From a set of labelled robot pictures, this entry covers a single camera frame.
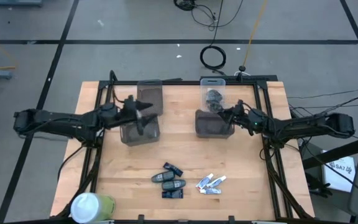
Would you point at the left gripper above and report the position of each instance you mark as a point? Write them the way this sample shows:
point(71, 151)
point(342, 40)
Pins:
point(129, 113)

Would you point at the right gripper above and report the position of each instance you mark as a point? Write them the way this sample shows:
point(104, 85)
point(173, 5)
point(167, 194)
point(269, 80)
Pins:
point(238, 113)

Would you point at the grey sock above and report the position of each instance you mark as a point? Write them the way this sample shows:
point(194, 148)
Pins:
point(217, 107)

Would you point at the narrow smoky plastic bin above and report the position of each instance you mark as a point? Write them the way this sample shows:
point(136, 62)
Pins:
point(149, 91)

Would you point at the wide smoky plastic bin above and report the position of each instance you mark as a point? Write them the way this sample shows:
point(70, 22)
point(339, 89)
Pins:
point(129, 138)
point(208, 127)

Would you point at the small white toothpaste tube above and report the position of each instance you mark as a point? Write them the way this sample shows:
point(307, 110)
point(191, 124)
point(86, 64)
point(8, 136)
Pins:
point(204, 181)
point(217, 181)
point(210, 191)

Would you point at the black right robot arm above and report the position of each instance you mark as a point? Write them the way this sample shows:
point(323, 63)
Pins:
point(306, 126)

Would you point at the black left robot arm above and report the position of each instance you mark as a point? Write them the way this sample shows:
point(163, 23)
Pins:
point(57, 124)

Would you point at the clear plastic bin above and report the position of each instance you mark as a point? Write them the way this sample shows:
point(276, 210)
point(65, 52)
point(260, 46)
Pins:
point(213, 84)

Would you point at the black round knob stand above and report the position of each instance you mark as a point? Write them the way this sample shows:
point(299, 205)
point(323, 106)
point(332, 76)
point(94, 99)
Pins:
point(242, 68)

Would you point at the green canister with white lid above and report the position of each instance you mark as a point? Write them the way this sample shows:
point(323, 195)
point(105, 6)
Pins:
point(92, 207)

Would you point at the black slanted bar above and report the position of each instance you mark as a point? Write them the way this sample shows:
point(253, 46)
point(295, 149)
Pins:
point(337, 154)

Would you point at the white cardboard box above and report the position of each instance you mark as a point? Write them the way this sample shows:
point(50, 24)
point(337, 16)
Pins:
point(337, 177)

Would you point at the grey flat floor base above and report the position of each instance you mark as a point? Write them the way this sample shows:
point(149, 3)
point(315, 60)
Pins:
point(14, 2)

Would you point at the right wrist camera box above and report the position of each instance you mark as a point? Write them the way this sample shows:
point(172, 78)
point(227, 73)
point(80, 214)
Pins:
point(255, 118)

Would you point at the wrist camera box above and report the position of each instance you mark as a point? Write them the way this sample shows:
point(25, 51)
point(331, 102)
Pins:
point(255, 118)
point(109, 111)

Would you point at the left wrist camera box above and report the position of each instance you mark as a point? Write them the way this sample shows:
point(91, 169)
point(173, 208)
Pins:
point(109, 111)

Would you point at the black metal table frame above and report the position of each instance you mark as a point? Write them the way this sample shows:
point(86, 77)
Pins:
point(182, 82)

